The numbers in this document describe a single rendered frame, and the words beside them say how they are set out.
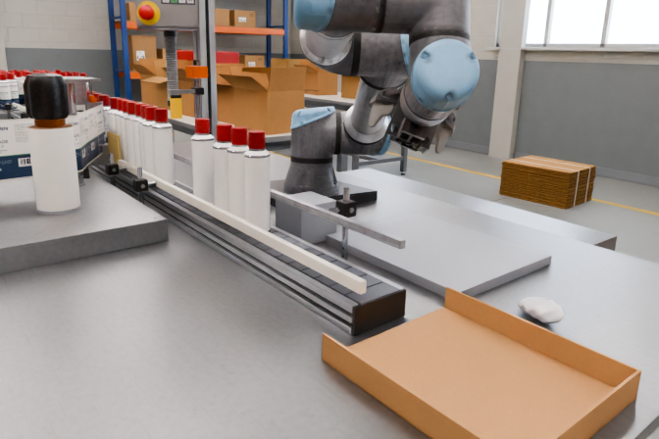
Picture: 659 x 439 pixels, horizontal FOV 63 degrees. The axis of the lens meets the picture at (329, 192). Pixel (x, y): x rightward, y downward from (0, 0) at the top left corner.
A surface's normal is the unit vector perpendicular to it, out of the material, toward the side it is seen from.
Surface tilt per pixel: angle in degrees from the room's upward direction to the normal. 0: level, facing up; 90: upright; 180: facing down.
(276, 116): 90
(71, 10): 90
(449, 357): 0
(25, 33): 90
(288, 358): 0
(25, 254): 90
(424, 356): 0
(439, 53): 72
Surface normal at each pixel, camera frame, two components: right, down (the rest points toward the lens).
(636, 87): -0.79, 0.14
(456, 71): 0.00, -0.07
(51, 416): 0.03, -0.97
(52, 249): 0.63, 0.21
